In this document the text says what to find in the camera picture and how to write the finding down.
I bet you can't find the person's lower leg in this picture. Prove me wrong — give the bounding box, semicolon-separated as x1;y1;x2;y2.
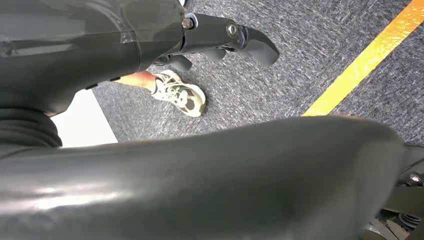
115;70;159;93

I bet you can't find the ribbed grey left arm sleeve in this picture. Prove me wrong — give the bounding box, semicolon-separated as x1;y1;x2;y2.
0;107;63;149

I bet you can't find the white patterned sneaker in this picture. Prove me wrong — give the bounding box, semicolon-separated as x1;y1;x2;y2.
150;69;207;118

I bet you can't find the yellow floor tape strip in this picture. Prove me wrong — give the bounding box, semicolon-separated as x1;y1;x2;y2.
302;0;424;117

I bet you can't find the dark robot leg joint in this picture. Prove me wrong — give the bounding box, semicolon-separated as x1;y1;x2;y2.
360;145;424;240

